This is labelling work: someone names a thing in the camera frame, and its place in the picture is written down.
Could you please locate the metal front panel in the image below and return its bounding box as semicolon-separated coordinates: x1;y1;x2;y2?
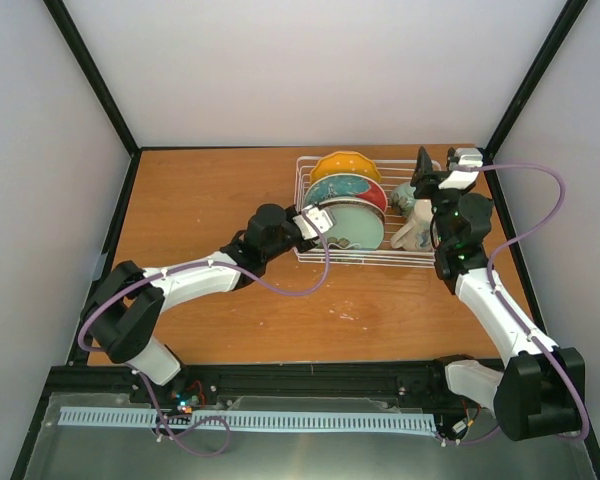
12;394;600;479

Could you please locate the white wire dish rack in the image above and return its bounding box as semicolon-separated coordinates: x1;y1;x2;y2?
294;156;434;268

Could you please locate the left black frame post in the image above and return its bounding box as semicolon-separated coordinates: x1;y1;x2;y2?
43;0;140;157

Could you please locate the red teal patterned plate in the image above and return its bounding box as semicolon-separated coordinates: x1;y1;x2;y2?
303;173;388;211

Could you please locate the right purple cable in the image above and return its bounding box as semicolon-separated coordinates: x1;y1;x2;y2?
434;160;591;447

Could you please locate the white bottom plate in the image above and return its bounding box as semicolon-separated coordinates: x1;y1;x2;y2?
320;197;386;223

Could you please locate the mint green flower plate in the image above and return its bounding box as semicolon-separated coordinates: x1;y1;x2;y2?
326;205;385;250

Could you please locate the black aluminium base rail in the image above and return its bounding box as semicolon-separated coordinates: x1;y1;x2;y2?
43;361;461;413

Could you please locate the black frame post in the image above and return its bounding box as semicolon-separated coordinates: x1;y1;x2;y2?
43;0;140;157
483;0;590;156

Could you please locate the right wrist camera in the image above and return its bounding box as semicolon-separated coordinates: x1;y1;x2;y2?
439;147;483;191

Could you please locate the orange dotted plate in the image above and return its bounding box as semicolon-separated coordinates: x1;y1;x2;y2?
309;151;382;183

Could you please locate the cream dragon mug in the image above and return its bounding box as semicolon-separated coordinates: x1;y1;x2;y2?
390;199;433;252

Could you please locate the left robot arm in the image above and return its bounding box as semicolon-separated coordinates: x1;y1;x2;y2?
77;204;336;403

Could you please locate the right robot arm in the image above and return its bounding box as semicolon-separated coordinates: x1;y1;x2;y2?
411;148;591;441

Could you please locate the right black frame post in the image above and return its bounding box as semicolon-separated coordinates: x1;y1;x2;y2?
483;0;590;156

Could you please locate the mint green floral bowl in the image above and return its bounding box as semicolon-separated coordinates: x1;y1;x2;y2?
389;182;417;218

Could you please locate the light blue cable duct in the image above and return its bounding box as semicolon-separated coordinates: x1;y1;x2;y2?
57;407;437;436

